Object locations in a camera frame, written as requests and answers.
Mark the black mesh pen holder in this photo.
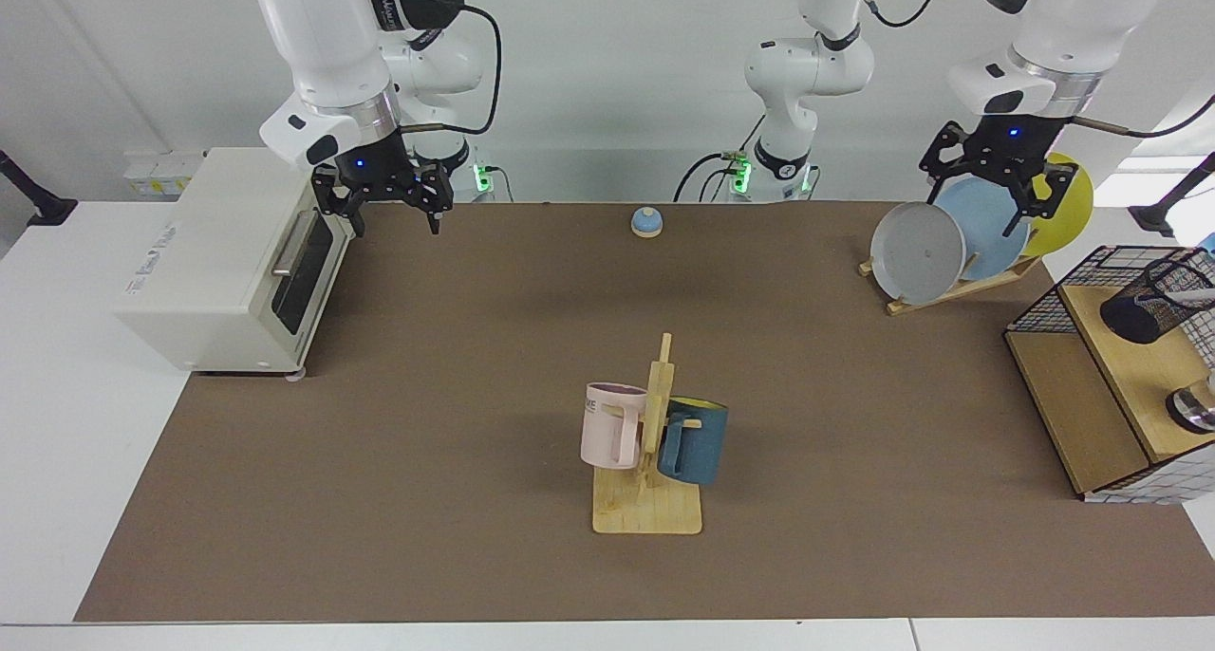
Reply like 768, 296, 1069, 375
1099, 257, 1215, 345

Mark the light blue plate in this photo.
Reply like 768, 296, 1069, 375
935, 177, 1032, 282

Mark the yellow plate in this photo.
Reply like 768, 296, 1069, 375
1020, 153, 1094, 258

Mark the grey plate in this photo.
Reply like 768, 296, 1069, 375
870, 201, 967, 306

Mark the wooden plate rack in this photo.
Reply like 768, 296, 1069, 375
858, 252, 1043, 317

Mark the pale toaster oven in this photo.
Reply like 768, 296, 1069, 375
112, 147, 360, 379

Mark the round silver metal lid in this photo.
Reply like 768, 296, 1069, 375
1166, 374, 1215, 435

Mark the pink mug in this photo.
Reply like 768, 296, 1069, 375
580, 382, 648, 470

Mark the brown table cloth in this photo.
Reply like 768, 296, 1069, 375
74, 201, 1215, 623

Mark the dark blue mug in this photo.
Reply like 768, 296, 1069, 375
657, 398, 730, 486

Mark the wooden cup stand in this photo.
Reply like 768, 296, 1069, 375
592, 333, 704, 536

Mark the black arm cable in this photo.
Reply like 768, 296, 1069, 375
399, 1, 502, 138
851, 0, 1215, 140

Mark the black camera stand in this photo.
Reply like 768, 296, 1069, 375
1128, 153, 1215, 239
0, 150, 79, 227

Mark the wire basket with wooden floor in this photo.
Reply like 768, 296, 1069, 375
1004, 245, 1215, 506

